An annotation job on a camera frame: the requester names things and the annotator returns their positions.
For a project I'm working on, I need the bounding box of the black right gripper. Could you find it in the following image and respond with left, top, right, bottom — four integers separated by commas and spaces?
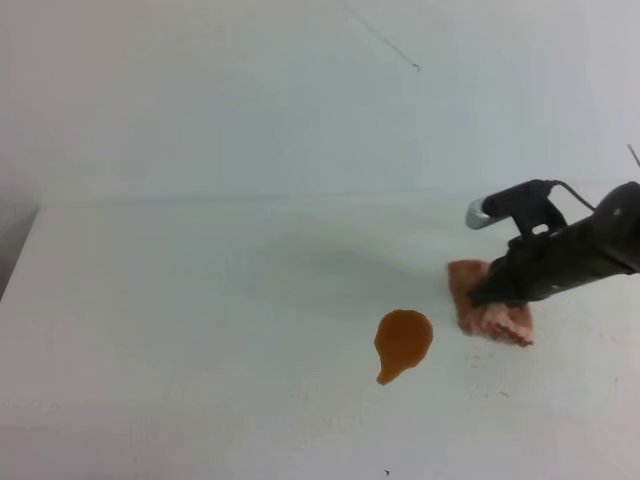
470, 182, 639, 307

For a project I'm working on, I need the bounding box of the pink brown stained rag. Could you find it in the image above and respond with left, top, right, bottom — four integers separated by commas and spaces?
447, 260, 534, 347

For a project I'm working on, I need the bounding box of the brown coffee stain puddle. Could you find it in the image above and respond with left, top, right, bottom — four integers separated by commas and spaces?
374, 309, 434, 385

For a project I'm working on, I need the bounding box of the thin black camera cable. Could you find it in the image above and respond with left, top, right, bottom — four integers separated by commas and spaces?
548, 179, 599, 212

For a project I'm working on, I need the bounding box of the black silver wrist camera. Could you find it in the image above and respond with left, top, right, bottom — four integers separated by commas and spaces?
465, 179, 568, 239

